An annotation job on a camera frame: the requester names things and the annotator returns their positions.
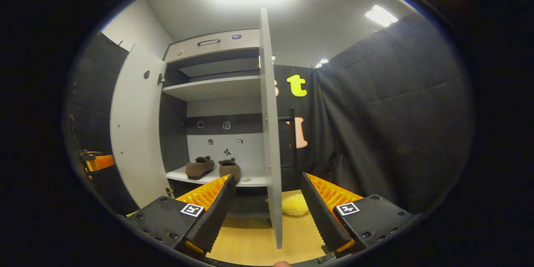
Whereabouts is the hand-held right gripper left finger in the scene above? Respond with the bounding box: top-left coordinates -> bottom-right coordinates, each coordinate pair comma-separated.
127,174 -> 237,256

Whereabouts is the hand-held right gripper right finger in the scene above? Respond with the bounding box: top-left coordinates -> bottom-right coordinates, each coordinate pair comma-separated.
300,172 -> 420,255

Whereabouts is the brown fuzzy shoe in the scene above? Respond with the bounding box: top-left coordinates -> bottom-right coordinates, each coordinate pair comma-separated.
185,156 -> 215,180
218,158 -> 241,183

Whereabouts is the grey cabinet door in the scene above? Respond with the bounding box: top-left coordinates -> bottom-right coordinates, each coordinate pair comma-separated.
259,7 -> 283,249
110,44 -> 168,209

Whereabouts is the grey shoe cabinet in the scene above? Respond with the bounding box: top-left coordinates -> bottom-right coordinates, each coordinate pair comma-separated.
159,28 -> 272,217

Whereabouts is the grey cabinet drawer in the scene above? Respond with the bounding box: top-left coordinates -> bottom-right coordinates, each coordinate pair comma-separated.
164,28 -> 261,63

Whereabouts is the yellow plush toy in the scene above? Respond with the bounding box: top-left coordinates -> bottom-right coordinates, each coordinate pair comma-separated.
282,194 -> 310,217

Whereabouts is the black backdrop cloth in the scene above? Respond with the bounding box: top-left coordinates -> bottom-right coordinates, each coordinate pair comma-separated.
65,12 -> 474,217

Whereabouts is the black door handle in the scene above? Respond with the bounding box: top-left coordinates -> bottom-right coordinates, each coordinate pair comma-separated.
279,108 -> 297,169

